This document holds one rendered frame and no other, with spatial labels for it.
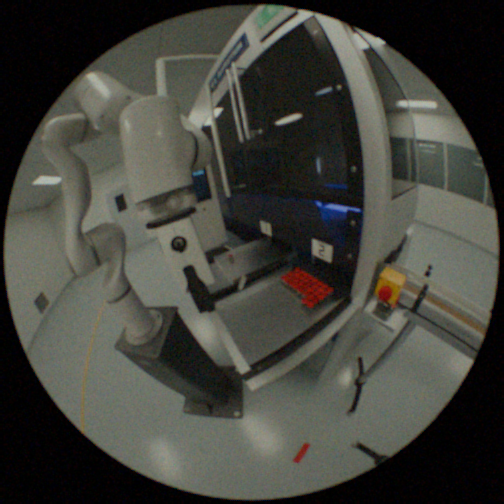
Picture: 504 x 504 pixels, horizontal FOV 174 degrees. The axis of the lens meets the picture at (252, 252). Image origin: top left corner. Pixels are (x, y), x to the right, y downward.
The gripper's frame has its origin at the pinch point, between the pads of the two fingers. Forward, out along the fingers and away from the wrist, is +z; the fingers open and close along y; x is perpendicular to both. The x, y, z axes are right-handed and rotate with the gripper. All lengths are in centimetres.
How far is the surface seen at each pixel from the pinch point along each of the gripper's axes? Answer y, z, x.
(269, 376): -9.9, 22.3, -4.9
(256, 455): -32, 110, 26
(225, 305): 19.6, 21.5, -5.9
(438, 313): -38, 17, -50
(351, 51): -11, -49, -39
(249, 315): 11.0, 22.1, -10.8
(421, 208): 1, 67, -499
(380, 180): -11.0, -15.7, -39.3
